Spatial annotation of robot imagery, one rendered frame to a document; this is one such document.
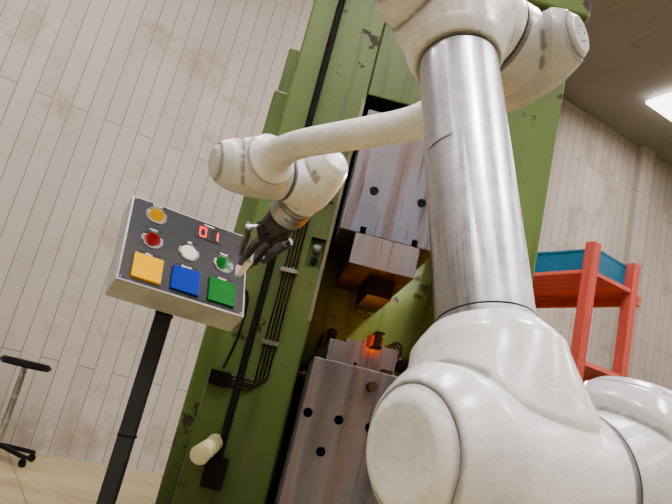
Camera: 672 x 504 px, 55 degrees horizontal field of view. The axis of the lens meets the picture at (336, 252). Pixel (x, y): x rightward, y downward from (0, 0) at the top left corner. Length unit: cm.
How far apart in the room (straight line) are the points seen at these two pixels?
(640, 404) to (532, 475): 21
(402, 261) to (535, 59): 106
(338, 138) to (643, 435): 72
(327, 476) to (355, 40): 142
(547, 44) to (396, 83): 135
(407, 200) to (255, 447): 86
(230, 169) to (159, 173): 461
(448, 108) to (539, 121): 162
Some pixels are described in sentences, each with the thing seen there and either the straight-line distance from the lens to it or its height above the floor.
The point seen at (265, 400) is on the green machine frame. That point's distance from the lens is 197.
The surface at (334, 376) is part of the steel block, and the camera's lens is 179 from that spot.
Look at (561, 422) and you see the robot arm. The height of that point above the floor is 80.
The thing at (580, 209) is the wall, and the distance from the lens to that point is 893.
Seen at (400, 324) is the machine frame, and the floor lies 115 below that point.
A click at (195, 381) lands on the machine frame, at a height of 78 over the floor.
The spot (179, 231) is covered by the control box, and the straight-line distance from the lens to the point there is 177.
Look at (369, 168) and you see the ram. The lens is 198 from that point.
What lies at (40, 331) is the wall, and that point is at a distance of 554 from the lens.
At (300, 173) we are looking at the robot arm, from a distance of 132.
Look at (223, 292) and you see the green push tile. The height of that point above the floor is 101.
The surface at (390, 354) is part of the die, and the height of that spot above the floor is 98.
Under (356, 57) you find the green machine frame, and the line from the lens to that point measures 230.
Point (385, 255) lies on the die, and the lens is 191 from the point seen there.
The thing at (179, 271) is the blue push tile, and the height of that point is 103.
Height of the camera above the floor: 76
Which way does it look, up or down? 14 degrees up
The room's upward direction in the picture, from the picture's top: 14 degrees clockwise
